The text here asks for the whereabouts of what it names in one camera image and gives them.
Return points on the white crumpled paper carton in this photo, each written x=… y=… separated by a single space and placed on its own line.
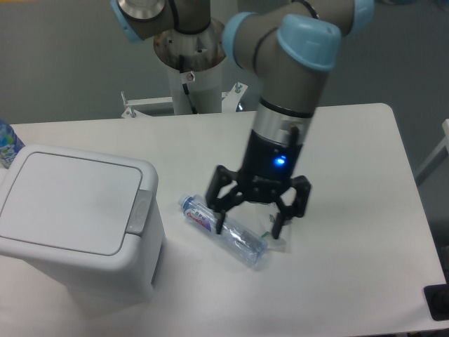
x=267 y=223

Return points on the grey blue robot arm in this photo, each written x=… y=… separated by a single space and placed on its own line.
x=292 y=49

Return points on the white frame at right edge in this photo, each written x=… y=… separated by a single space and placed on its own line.
x=436 y=157

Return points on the black clamp at table edge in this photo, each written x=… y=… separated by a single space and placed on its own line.
x=437 y=301

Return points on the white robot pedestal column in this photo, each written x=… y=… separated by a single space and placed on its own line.
x=194 y=64

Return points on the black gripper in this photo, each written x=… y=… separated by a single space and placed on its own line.
x=265 y=175

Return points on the white push-lid trash can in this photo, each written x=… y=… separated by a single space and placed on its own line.
x=86 y=219

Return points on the clear plastic water bottle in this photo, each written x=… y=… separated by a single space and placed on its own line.
x=238 y=240

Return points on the white metal base frame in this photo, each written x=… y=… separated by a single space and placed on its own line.
x=234 y=100

